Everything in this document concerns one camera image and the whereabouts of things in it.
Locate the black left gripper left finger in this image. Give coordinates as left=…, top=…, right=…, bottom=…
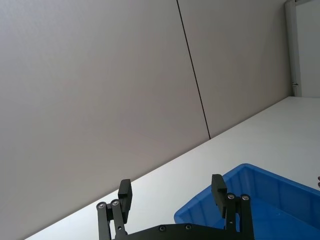
left=95, top=178, right=134, bottom=240

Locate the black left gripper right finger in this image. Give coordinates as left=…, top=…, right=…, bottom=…
left=211, top=173, right=256, bottom=240

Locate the white door frame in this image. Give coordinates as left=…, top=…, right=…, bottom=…
left=284, top=0, right=320, bottom=98

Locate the blue plastic bin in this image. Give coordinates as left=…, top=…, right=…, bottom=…
left=173, top=163, right=320, bottom=240

